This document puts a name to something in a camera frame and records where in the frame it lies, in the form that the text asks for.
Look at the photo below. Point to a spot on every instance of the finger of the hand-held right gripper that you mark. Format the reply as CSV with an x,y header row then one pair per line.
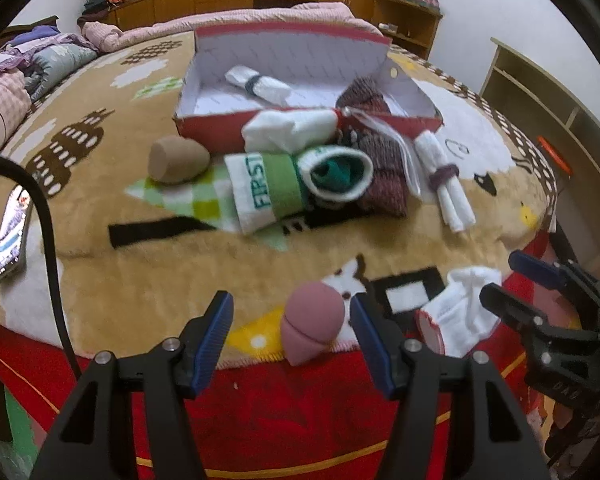
x,y
510,305
535,266

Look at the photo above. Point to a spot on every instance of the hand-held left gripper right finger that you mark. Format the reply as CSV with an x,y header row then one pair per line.
x,y
372,345

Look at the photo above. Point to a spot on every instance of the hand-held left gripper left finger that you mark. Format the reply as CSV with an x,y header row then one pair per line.
x,y
212,340

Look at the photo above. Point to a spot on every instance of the white sock with red trim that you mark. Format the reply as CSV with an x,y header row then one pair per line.
x,y
460,310

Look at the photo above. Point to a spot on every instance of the pink makeup sponge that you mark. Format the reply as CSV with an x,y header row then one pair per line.
x,y
310,320

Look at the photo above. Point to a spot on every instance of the white towel purple band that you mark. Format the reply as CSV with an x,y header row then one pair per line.
x,y
455,205

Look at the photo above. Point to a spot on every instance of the maroon knit sock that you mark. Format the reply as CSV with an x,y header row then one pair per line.
x,y
380,180

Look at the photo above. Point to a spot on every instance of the green and white sock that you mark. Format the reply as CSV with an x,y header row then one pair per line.
x,y
275,185

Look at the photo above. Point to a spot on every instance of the white cloth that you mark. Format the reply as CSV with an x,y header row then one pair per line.
x,y
285,127

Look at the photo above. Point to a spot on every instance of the white towel dark band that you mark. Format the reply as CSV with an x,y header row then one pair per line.
x,y
275,91

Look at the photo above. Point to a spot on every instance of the red cardboard shoe box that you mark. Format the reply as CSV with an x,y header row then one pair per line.
x,y
300,55

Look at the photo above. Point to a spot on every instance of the red bedsheet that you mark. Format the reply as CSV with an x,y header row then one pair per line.
x,y
290,410

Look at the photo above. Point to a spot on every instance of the tan printed blanket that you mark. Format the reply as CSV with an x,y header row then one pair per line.
x,y
130,270

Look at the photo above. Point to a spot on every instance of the orange plastic object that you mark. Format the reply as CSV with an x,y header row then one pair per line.
x,y
552,152

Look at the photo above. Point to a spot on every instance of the light wooden shelf unit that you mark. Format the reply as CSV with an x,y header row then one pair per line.
x,y
545,95

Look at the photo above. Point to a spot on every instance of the smartphone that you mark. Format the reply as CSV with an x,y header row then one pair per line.
x,y
12,240

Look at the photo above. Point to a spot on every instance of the pink plaid cartoon pillow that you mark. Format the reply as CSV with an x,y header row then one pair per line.
x,y
2,110

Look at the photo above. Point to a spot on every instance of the pink checked quilt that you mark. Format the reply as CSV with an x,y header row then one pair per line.
x,y
145,32

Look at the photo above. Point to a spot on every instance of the grey blue padded quilt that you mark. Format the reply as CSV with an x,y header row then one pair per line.
x,y
60,62

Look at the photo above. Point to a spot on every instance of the long wooden cabinet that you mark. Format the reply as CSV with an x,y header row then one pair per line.
x,y
180,2

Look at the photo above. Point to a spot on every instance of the folded quilts pile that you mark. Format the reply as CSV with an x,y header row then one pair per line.
x,y
10,55

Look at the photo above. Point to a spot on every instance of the dark clothes pile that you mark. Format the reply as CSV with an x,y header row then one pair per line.
x,y
96,5

